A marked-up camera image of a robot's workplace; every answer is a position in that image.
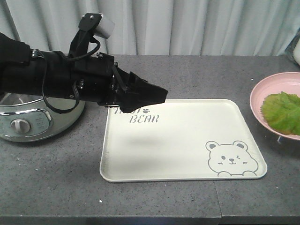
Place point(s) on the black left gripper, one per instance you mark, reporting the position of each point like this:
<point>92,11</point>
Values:
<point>98,81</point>

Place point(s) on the cream bear serving tray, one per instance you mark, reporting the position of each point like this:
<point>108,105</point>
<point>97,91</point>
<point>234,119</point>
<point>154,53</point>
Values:
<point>181,139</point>

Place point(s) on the green lettuce leaf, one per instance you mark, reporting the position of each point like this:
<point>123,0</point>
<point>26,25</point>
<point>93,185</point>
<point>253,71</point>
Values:
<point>282,112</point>

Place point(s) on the pink round plate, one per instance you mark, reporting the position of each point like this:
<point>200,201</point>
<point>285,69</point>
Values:
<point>288,82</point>

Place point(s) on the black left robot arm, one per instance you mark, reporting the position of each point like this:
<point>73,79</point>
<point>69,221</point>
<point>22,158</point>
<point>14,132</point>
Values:
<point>24,70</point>

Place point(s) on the white pleated curtain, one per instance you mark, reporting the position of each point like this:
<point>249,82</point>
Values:
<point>159,27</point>

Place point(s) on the light green electric pot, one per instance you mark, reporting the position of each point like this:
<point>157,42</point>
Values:
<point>26,118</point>

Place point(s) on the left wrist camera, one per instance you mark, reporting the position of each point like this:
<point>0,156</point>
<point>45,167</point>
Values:
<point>90,25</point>

